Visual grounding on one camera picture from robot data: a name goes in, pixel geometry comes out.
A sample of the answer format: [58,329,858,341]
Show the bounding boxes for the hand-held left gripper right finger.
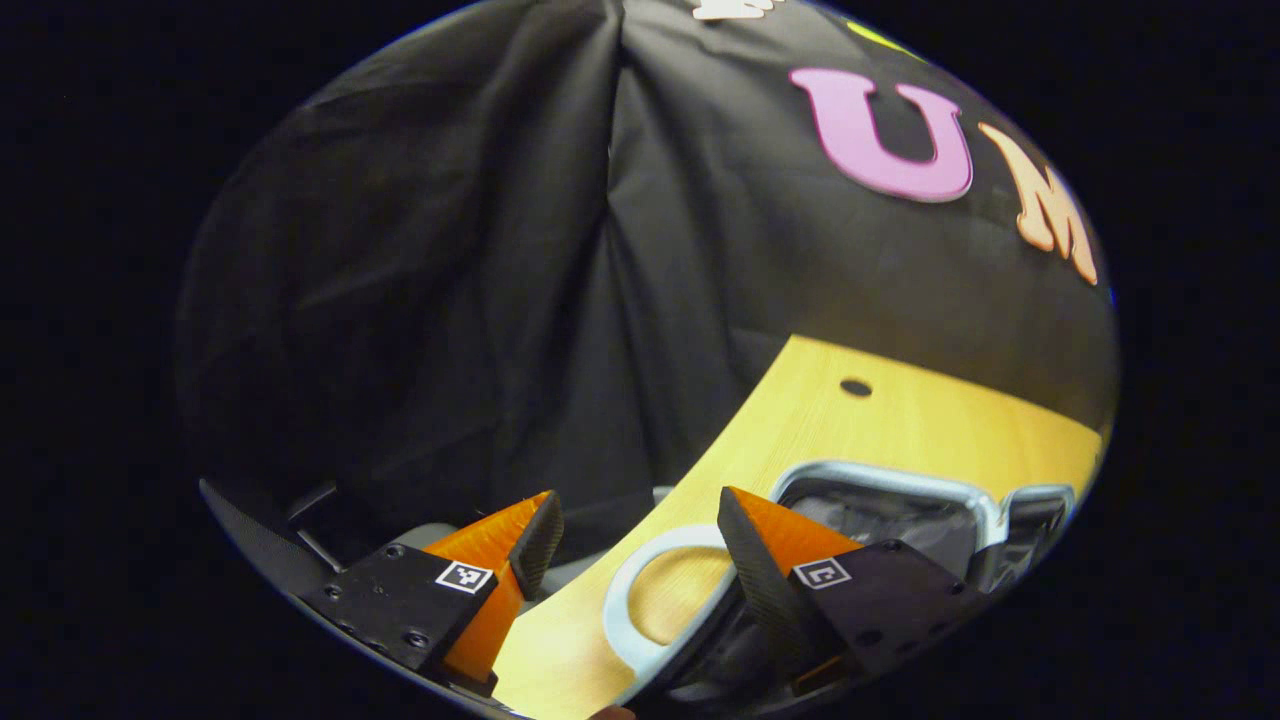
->
[716,487,993,698]

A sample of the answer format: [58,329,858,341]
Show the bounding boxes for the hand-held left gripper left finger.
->
[298,490,565,698]

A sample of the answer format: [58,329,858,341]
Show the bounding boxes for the light blue suitcase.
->
[603,460,1079,713]

